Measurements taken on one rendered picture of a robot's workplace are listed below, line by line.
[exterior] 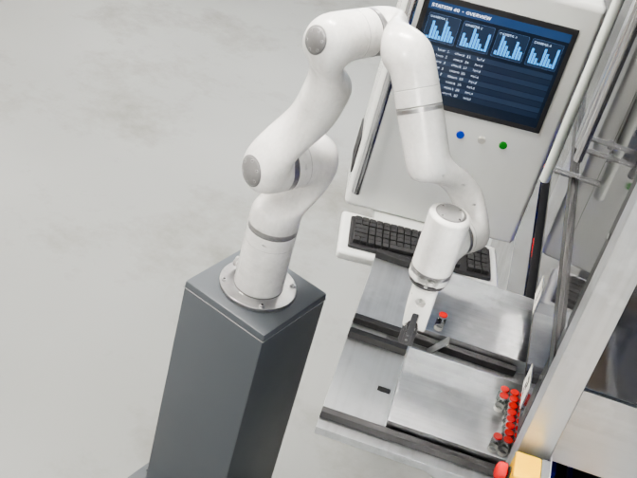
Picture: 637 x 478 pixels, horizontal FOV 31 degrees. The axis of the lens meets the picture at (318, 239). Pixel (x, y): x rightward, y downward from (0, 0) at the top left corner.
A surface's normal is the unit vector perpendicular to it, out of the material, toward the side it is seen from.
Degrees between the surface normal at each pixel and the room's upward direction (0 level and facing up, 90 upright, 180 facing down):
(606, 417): 90
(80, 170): 0
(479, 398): 0
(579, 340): 90
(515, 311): 0
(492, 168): 90
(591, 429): 90
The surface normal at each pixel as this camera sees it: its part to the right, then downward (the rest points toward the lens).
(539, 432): -0.23, 0.53
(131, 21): 0.22, -0.79
